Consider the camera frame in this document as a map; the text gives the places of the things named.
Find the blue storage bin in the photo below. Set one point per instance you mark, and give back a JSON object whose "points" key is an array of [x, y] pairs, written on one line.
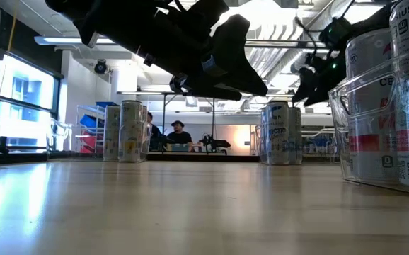
{"points": [[107, 105], [90, 122]]}

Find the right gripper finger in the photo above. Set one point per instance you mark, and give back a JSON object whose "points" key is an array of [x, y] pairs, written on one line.
{"points": [[326, 86], [305, 83]]}

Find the large window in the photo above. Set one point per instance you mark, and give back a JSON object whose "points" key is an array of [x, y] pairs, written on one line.
{"points": [[24, 92]]}

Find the black frame workbench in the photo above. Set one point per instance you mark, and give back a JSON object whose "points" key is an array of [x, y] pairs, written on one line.
{"points": [[137, 93]]}

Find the Celsius Tropical Vibe can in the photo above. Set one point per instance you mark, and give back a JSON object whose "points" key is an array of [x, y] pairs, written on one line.
{"points": [[144, 117], [112, 134], [131, 131]]}

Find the teal box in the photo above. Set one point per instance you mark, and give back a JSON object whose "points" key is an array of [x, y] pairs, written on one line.
{"points": [[178, 147]]}

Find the long ceiling light strip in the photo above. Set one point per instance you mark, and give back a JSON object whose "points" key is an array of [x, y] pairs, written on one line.
{"points": [[59, 40]]}

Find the red storage bin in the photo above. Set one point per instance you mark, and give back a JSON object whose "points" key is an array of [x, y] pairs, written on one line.
{"points": [[91, 143]]}

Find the black device on workbench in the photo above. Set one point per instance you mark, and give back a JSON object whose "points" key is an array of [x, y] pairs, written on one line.
{"points": [[215, 143]]}

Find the white shelf rack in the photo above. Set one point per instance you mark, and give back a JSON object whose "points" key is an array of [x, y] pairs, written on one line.
{"points": [[78, 127]]}

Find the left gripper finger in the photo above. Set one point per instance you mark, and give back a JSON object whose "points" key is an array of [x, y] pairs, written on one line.
{"points": [[236, 60], [215, 91]]}

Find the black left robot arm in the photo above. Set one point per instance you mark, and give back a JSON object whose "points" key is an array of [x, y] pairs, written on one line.
{"points": [[112, 21]]}

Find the black round ceiling spotlight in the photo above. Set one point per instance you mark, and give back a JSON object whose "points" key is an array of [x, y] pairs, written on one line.
{"points": [[100, 67]]}

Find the person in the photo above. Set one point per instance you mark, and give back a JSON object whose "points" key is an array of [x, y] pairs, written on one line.
{"points": [[154, 131], [179, 137]]}

